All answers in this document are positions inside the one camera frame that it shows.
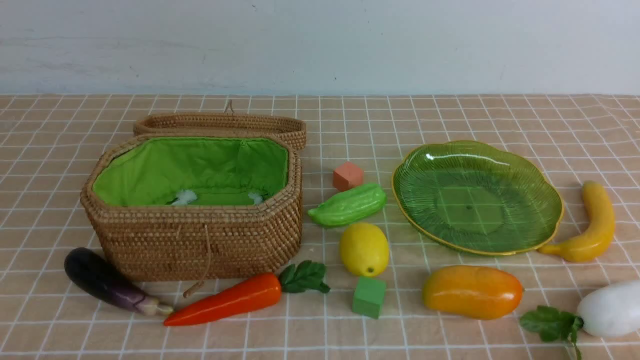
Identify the green toy bitter gourd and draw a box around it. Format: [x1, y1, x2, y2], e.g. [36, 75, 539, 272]
[307, 183, 387, 228]

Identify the yellow toy lemon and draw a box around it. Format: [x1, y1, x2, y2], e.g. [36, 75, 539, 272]
[339, 222, 390, 277]

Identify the orange toy carrot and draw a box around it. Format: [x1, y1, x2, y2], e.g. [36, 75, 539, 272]
[163, 260, 331, 327]

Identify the orange toy mango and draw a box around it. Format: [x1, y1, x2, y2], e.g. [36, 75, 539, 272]
[422, 265, 524, 321]

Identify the purple toy eggplant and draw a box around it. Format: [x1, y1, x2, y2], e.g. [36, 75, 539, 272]
[64, 247, 174, 317]

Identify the yellow toy banana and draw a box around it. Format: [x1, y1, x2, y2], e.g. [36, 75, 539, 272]
[537, 181, 616, 263]

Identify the white toy radish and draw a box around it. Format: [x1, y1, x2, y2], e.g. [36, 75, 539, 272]
[519, 280, 640, 360]

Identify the orange foam cube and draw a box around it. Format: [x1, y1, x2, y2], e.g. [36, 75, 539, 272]
[333, 161, 364, 192]

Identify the woven wicker basket lid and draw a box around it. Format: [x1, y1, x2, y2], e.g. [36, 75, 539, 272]
[132, 100, 307, 151]

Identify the woven wicker basket green lining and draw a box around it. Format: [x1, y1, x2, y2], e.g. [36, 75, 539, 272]
[80, 132, 304, 283]

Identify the green foam cube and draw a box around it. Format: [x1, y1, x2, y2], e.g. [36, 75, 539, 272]
[351, 276, 387, 319]

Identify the green glass leaf plate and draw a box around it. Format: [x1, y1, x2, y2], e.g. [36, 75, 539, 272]
[391, 140, 565, 256]

